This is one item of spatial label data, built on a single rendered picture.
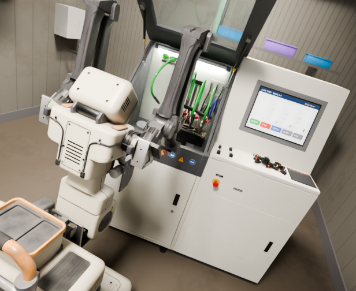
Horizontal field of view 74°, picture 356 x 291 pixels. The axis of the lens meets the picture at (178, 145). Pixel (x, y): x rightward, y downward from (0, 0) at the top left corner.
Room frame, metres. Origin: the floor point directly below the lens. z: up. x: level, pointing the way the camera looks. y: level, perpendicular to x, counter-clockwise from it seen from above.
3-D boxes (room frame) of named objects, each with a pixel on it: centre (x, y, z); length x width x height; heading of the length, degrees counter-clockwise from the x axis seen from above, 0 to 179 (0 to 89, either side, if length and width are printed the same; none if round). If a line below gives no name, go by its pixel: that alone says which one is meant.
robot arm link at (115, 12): (1.12, 0.47, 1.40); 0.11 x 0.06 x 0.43; 77
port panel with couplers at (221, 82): (1.86, -0.14, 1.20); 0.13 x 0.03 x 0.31; 85
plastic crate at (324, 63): (3.01, -1.22, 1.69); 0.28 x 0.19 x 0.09; 77
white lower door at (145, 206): (1.36, 0.14, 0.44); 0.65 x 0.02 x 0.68; 85
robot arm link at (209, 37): (1.02, 0.06, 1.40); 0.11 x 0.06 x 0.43; 77
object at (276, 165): (1.41, -0.60, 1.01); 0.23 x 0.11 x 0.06; 85
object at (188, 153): (1.38, 0.14, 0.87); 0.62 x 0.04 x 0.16; 85
